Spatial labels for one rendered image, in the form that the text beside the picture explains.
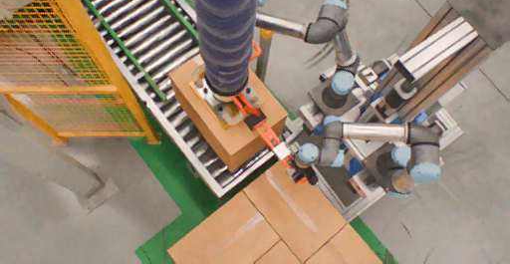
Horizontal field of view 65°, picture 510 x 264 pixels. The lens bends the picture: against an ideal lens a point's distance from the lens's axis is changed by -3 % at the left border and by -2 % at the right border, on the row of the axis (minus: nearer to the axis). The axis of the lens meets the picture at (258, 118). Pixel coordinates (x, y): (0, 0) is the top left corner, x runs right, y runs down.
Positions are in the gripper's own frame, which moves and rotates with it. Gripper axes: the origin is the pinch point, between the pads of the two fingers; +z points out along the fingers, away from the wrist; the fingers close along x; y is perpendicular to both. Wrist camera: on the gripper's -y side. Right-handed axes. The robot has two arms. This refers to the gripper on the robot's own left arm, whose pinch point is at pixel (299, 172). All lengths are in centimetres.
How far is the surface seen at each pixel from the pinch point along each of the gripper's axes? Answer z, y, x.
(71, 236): 122, 75, 136
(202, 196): 122, 40, 40
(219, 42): -62, 53, 9
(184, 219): 122, 34, 61
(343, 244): 68, -48, -11
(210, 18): -77, 55, 10
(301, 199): 67, -9, -7
